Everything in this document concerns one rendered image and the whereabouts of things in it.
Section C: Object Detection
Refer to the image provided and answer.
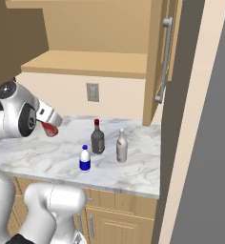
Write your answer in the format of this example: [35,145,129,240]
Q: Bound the beige tall side panel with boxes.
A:
[157,0,225,244]

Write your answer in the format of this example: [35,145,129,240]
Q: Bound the light wood cabinet door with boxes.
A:
[141,0,175,127]

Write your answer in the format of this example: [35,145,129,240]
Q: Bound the dark bottle with red cap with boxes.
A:
[91,118,106,155]

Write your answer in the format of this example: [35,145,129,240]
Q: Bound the open wooden wall cabinet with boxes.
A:
[4,0,152,80]

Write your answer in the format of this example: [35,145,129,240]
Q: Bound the red drink can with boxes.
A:
[41,121,59,138]

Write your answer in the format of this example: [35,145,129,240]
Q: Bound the grey base door handle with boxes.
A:
[88,213,96,241]
[76,213,85,236]

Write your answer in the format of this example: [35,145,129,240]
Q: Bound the dark brown cabinet door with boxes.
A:
[0,0,51,93]

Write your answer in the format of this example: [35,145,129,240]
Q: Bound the grey wall outlet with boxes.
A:
[86,82,100,103]

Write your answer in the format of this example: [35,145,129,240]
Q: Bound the white bottle with blue label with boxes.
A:
[78,144,92,173]

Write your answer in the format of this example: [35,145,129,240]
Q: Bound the wooden drawer front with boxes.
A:
[83,187,158,220]

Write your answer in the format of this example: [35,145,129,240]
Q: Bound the wooden base cabinet door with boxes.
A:
[85,207,156,244]
[7,176,34,237]

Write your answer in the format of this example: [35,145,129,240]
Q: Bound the long grey door handle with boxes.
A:
[153,16,174,105]

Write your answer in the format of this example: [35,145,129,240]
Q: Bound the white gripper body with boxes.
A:
[37,105,65,128]

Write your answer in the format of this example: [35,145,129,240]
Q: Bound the pale beige bottle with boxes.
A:
[115,128,129,164]

